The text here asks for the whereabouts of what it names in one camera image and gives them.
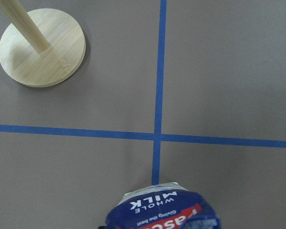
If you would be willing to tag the milk carton blue white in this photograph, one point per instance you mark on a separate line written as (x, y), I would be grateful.
(163, 206)

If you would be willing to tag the wooden mug tree stand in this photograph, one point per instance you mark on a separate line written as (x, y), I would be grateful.
(42, 47)

